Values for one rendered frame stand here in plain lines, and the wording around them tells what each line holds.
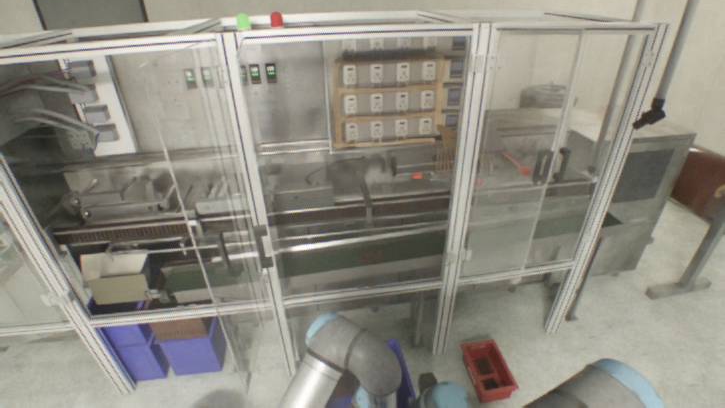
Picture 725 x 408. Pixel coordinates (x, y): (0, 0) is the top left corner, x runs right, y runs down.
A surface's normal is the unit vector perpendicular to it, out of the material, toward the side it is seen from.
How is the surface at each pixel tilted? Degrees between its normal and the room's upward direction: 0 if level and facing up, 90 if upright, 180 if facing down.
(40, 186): 90
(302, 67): 90
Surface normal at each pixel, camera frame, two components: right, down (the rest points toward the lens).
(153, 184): 0.14, 0.48
